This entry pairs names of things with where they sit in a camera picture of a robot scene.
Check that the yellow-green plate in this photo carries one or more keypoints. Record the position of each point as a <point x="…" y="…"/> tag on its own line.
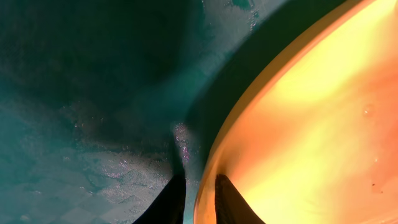
<point x="313" y="139"/>

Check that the teal plastic tray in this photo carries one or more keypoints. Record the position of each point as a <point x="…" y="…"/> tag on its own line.
<point x="103" y="101"/>

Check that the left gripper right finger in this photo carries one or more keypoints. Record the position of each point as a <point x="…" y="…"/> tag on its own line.
<point x="230" y="206"/>

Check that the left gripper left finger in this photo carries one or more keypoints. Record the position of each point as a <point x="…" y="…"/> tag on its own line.
<point x="168" y="207"/>

